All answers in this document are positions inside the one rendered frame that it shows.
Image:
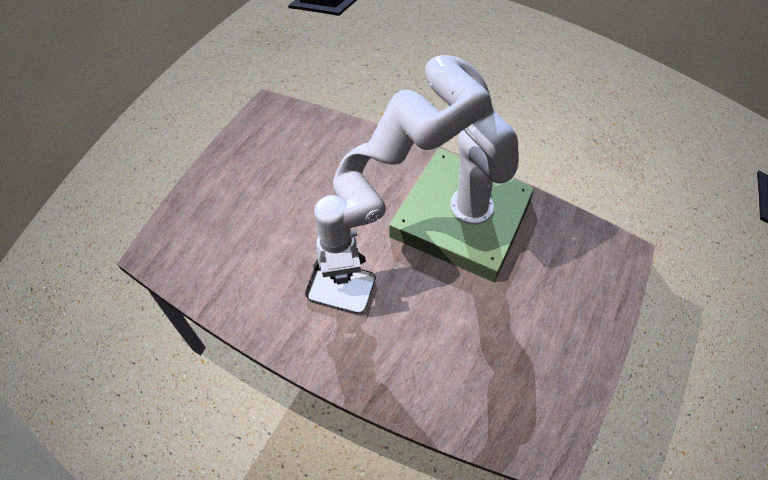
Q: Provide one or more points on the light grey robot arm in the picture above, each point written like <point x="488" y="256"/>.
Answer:
<point x="410" y="118"/>

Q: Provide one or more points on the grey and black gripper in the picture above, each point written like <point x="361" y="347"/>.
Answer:
<point x="322" y="257"/>

